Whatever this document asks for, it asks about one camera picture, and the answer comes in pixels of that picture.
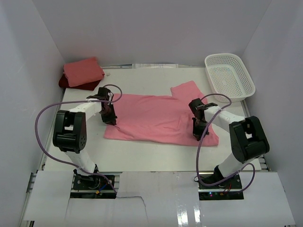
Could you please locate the pink t-shirt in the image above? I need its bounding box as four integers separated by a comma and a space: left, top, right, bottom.
104, 81, 204, 146

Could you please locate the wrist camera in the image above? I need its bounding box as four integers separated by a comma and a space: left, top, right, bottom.
188, 98, 207, 118
97, 87, 114, 101

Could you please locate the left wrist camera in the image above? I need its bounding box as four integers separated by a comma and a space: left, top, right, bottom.
97, 87, 114, 101

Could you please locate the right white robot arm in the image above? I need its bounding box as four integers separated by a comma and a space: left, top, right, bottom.
188, 98, 269, 189

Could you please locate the white plastic basket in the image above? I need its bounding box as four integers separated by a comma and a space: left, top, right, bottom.
205, 53, 256, 103

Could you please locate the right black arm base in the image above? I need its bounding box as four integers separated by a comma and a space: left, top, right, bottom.
194, 175, 244, 201

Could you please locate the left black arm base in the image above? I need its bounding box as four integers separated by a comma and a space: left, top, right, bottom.
70, 170, 116, 199

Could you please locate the dark red folded t-shirt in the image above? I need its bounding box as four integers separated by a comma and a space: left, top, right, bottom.
58, 74, 101, 91

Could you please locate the coral folded t-shirt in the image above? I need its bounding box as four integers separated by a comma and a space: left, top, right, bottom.
63, 57, 105, 87

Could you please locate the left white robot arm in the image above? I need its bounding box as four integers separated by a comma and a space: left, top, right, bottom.
53, 92, 117, 189

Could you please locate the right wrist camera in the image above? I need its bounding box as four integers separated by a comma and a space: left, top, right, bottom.
188, 98, 207, 118

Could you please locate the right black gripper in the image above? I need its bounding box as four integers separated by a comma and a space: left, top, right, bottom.
192, 118, 209, 140

